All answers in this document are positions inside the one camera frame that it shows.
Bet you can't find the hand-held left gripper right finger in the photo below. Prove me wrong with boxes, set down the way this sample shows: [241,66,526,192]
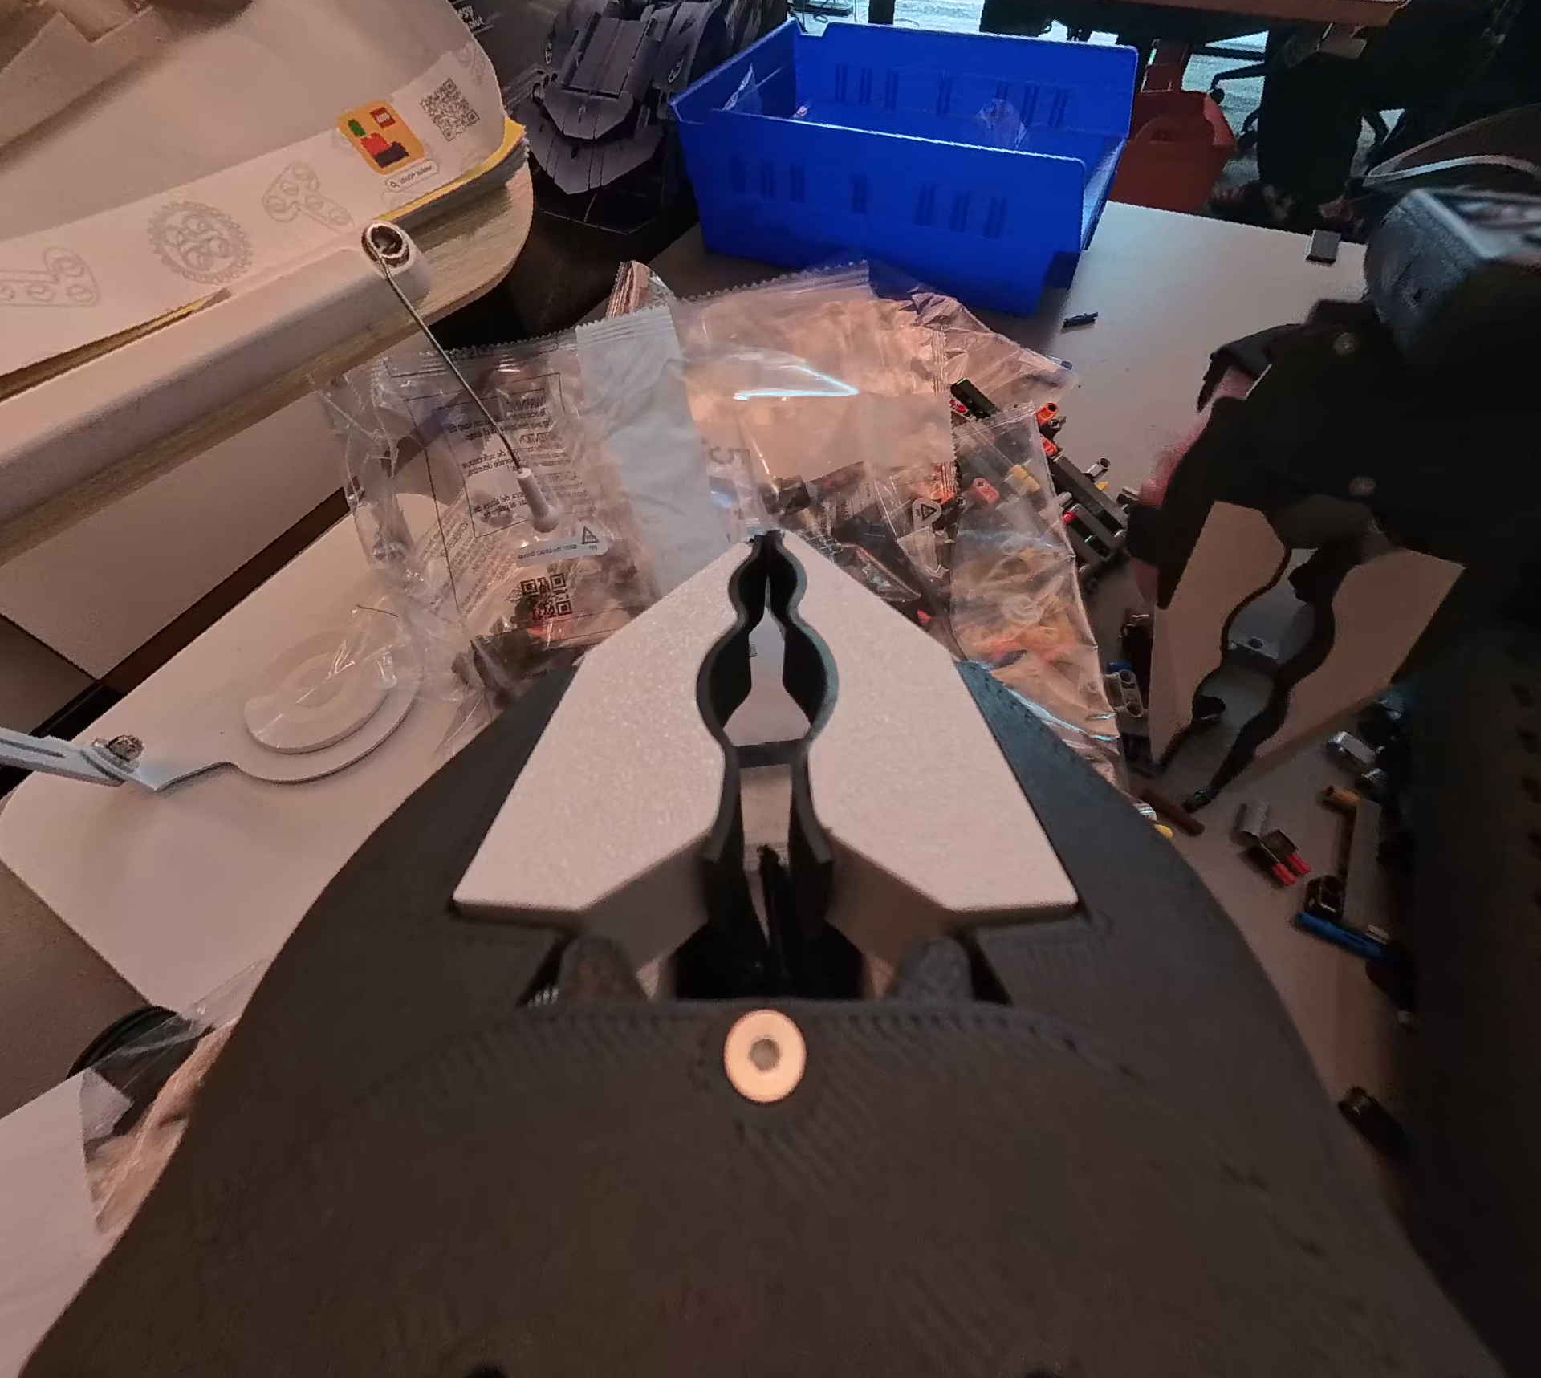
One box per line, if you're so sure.
[771,532,1084,980]

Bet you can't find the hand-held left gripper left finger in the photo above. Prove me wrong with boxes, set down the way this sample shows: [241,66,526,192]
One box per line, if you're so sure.
[449,532,770,980]

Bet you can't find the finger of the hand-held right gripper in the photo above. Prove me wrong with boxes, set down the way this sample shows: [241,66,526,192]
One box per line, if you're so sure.
[1184,542,1468,816]
[1147,493,1302,776]

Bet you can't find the black toy assembly orange connectors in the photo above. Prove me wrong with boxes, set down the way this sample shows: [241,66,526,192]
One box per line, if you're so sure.
[949,381,1140,591]

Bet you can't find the clear bag with printed warnings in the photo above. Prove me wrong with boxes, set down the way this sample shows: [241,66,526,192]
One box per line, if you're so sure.
[343,336,676,699]

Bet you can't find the large dark toy set box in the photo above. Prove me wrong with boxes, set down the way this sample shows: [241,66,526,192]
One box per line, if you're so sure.
[338,0,800,241]

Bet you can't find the toy set instruction booklet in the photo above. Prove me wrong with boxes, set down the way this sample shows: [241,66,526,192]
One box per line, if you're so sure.
[0,0,532,381]

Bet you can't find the cluster of grey toy connectors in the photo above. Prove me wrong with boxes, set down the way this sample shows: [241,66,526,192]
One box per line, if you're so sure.
[1110,607,1161,771]

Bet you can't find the blue toy axle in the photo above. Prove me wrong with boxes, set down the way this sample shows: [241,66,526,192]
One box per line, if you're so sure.
[1294,913,1397,961]

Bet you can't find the blue plastic bin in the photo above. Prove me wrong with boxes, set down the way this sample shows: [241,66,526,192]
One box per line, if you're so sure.
[782,20,1142,200]
[670,84,1123,317]

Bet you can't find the small black toy piece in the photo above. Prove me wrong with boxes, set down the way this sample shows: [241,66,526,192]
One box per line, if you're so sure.
[1339,1089,1412,1157]

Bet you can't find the wooden book stand white legs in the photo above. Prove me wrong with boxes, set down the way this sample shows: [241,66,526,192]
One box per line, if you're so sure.
[0,156,566,1019]

